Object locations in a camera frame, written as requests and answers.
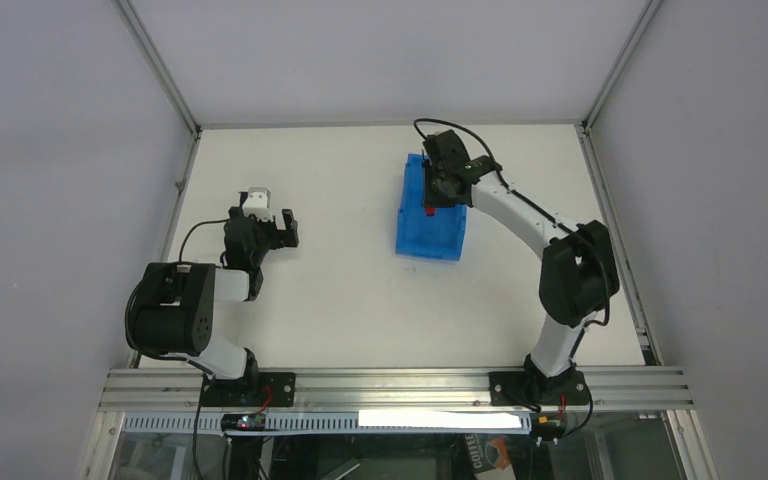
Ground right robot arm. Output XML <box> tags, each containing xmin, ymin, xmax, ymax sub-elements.
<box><xmin>420</xmin><ymin>123</ymin><xmax>620</xmax><ymax>394</ymax></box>

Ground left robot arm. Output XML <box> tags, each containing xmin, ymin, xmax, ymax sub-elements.
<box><xmin>124</xmin><ymin>207</ymin><xmax>299</xmax><ymax>399</ymax></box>

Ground blue plastic bin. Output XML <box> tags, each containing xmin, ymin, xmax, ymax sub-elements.
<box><xmin>395</xmin><ymin>153</ymin><xmax>467</xmax><ymax>262</ymax></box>

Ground small green circuit board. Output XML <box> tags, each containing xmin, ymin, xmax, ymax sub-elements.
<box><xmin>220</xmin><ymin>413</ymin><xmax>267</xmax><ymax>431</ymax></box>

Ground coffee labelled box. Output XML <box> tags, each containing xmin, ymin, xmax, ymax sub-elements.
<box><xmin>464</xmin><ymin>433</ymin><xmax>511</xmax><ymax>474</ymax></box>

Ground left black cable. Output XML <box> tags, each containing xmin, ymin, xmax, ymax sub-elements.
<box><xmin>177</xmin><ymin>219</ymin><xmax>230</xmax><ymax>264</ymax></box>

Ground black cable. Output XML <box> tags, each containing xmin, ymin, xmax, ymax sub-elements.
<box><xmin>413</xmin><ymin>118</ymin><xmax>511</xmax><ymax>190</ymax></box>
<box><xmin>177</xmin><ymin>219</ymin><xmax>230</xmax><ymax>264</ymax></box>

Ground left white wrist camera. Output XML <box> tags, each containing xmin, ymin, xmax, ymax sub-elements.
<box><xmin>241</xmin><ymin>187</ymin><xmax>275</xmax><ymax>223</ymax></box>

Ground right black cable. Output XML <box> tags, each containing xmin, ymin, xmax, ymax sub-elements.
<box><xmin>413</xmin><ymin>118</ymin><xmax>511</xmax><ymax>190</ymax></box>

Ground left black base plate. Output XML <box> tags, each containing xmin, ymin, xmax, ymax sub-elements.
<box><xmin>199</xmin><ymin>371</ymin><xmax>297</xmax><ymax>408</ymax></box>

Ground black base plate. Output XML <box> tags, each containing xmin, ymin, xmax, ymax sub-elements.
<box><xmin>488</xmin><ymin>368</ymin><xmax>592</xmax><ymax>407</ymax></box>
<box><xmin>199</xmin><ymin>371</ymin><xmax>297</xmax><ymax>408</ymax></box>

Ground aluminium mounting rail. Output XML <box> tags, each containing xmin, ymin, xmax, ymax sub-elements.
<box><xmin>98</xmin><ymin>366</ymin><xmax>694</xmax><ymax>413</ymax></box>

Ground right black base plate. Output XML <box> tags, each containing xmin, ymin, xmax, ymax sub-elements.
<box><xmin>488</xmin><ymin>368</ymin><xmax>592</xmax><ymax>407</ymax></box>

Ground white slotted cable duct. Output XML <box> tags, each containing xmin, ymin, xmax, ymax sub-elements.
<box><xmin>123</xmin><ymin>409</ymin><xmax>531</xmax><ymax>436</ymax></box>

